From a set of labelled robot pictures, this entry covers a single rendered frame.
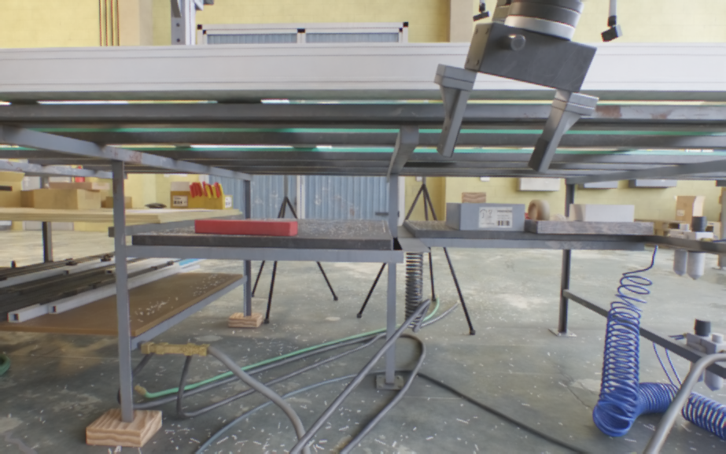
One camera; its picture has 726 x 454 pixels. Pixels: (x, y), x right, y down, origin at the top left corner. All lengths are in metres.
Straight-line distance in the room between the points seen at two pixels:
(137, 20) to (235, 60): 8.12
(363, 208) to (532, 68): 6.69
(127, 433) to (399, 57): 1.18
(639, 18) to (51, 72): 9.02
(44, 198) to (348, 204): 5.62
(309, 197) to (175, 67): 6.58
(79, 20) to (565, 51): 9.73
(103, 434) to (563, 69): 1.36
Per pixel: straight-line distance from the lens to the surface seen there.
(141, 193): 8.13
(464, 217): 1.38
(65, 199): 2.04
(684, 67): 0.76
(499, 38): 0.46
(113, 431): 1.35
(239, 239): 1.07
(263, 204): 7.44
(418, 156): 1.22
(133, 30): 8.75
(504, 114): 0.67
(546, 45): 0.49
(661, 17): 9.45
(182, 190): 2.11
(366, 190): 7.09
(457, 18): 7.61
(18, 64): 0.86
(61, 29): 10.13
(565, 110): 0.53
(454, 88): 0.47
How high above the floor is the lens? 0.69
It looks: 4 degrees down
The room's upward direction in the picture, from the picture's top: 1 degrees clockwise
